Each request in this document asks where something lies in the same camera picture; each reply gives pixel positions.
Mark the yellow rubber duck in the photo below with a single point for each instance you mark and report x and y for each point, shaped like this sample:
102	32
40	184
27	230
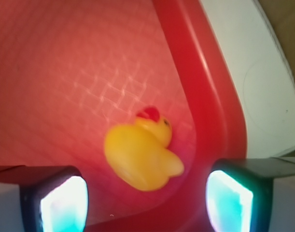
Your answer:
138	153

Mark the red plastic tray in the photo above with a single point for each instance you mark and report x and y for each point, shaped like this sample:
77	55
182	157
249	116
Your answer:
71	69

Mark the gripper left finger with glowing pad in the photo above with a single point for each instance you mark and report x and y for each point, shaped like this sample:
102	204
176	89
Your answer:
42	199

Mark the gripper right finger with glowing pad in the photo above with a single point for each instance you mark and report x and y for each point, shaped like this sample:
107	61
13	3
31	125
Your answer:
252	195

